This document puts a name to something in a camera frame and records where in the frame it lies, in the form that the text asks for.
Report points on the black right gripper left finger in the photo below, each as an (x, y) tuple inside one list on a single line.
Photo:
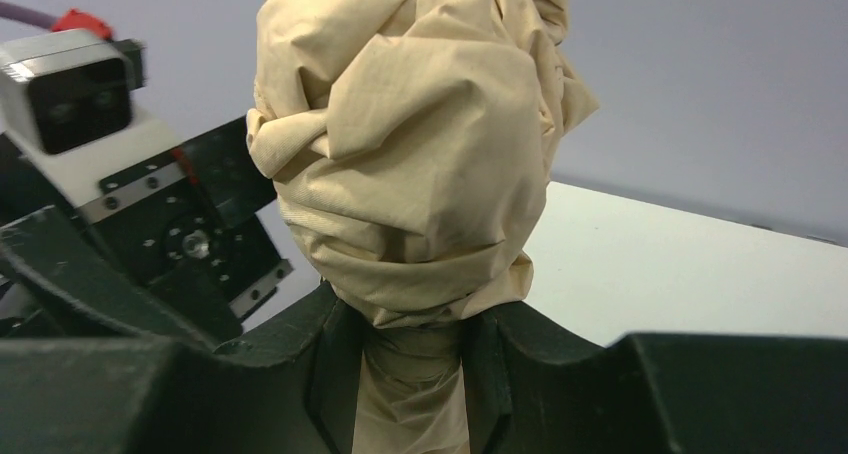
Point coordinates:
[(287, 386)]

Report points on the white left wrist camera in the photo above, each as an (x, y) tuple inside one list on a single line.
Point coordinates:
[(71, 134)]

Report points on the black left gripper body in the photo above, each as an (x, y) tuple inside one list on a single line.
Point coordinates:
[(198, 246)]

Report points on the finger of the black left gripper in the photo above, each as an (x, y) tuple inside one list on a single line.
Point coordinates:
[(79, 289)]

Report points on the beige umbrella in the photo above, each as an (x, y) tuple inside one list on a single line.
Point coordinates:
[(410, 143)]

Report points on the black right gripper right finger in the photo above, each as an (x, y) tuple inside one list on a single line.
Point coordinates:
[(535, 387)]

